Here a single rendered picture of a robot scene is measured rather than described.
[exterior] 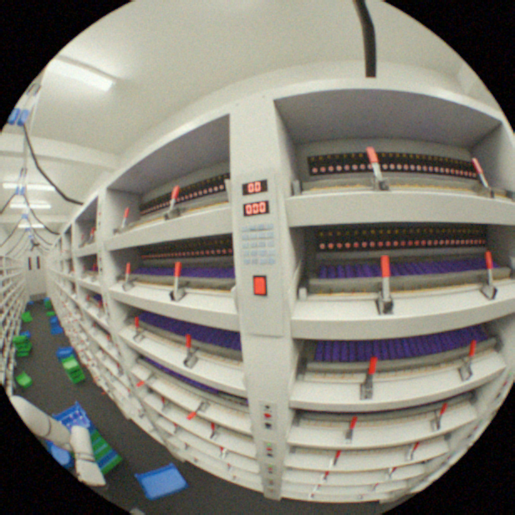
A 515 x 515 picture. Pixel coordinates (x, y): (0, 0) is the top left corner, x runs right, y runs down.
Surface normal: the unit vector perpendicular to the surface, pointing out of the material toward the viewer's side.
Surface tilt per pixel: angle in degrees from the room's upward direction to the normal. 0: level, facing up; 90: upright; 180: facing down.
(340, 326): 108
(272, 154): 90
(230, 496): 0
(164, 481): 0
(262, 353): 90
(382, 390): 18
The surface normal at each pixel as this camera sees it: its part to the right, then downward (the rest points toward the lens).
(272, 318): -0.38, 0.07
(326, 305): -0.17, -0.93
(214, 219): -0.34, 0.37
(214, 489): -0.06, -1.00
